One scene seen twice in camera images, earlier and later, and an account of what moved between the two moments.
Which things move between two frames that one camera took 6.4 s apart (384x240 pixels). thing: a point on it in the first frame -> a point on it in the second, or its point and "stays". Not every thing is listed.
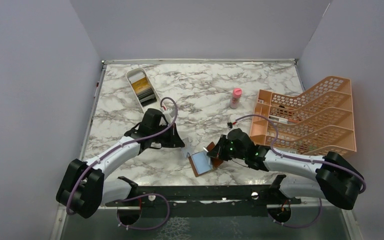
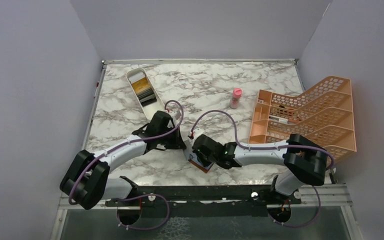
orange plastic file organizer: (318, 121) stays
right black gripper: (218, 151) -> (205, 162)
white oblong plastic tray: (146, 94) stays
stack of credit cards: (143, 89) stays
